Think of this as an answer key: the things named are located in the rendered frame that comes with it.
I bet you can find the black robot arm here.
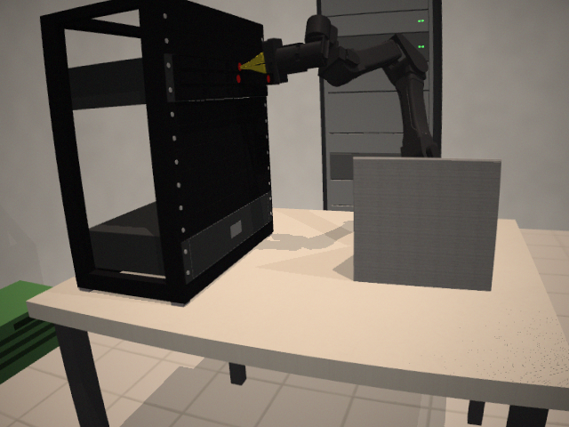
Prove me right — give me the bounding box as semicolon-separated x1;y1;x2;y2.
278;14;441;158

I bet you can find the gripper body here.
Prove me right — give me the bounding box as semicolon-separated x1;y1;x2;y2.
262;38;305;85

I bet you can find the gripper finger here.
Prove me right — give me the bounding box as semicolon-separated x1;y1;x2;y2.
240;52;265;68
240;64;267;74

